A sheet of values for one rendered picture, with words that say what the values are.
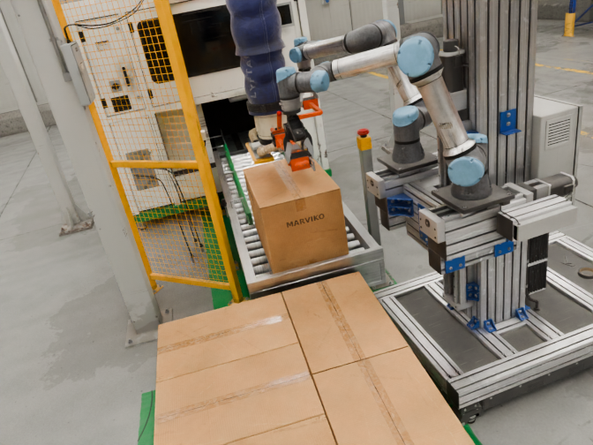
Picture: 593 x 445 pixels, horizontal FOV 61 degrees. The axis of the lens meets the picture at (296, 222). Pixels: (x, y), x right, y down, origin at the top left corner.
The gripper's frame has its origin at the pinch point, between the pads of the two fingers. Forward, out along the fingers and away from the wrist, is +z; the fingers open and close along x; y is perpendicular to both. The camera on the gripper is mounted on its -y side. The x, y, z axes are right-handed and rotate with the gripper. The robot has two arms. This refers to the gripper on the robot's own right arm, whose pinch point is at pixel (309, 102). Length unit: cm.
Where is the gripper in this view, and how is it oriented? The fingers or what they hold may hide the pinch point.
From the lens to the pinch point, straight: 292.9
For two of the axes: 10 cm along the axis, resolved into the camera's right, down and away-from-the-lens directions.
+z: 1.6, 8.8, 4.4
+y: 2.2, 4.0, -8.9
